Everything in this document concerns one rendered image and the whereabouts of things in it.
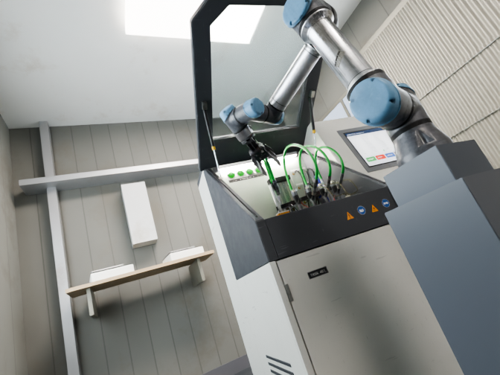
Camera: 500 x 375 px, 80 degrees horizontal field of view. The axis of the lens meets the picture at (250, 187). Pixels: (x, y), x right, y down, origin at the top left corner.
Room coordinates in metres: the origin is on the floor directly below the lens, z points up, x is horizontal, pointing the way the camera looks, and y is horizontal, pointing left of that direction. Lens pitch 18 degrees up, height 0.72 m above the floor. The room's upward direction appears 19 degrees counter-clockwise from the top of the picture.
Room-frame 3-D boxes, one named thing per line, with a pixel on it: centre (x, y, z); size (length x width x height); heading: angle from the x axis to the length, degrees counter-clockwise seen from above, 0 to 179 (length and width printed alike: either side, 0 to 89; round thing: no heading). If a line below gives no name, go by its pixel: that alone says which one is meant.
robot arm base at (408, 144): (0.84, -0.51, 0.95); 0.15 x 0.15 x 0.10
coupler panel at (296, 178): (1.81, -0.34, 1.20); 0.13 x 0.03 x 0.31; 111
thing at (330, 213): (1.26, -0.29, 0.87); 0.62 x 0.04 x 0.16; 111
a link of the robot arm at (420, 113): (0.83, -0.50, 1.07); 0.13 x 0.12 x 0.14; 136
